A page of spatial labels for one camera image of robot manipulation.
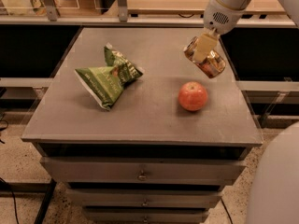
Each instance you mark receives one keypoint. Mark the red apple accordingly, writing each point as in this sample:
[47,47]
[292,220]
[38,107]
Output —
[192,96]

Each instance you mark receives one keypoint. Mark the orange soda can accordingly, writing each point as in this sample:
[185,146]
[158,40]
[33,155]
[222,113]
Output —
[213,64]

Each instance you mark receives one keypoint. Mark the drawer with knob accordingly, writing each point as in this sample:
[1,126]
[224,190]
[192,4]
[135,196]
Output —
[145,171]
[146,216]
[144,198]

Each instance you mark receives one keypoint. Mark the metal railing post left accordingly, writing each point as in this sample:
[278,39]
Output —
[51,10]

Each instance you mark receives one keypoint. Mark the metal railing post middle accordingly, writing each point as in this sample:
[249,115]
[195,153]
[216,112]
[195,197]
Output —
[123,10]

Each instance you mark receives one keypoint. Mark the green chip bag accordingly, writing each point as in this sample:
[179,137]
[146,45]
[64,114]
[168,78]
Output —
[106,83]

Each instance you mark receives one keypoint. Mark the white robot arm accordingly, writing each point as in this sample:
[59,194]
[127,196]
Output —
[274,194]

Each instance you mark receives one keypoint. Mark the metal railing post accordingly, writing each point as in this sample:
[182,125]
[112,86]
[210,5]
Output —
[51,10]
[123,10]

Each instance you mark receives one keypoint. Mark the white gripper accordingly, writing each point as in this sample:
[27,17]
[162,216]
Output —
[221,17]

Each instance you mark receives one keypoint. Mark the top drawer with knob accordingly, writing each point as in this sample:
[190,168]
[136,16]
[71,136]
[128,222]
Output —
[145,171]

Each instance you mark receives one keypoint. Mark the bottom drawer with knob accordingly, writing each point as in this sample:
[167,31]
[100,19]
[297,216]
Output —
[146,216]

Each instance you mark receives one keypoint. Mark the grey drawer cabinet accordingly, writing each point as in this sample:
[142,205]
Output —
[147,122]

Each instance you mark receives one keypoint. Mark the middle drawer with knob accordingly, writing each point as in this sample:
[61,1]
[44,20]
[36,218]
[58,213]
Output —
[144,198]

